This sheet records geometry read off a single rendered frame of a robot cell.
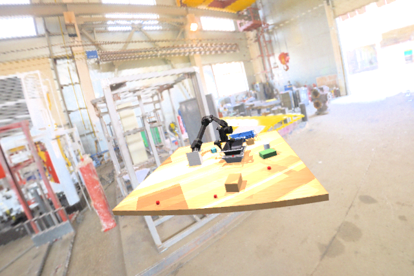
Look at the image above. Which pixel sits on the green rectangular block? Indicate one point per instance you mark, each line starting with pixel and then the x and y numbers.
pixel 267 153

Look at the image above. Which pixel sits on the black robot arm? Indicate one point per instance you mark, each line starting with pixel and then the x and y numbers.
pixel 224 129

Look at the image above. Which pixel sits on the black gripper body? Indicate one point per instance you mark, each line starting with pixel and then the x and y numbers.
pixel 224 139

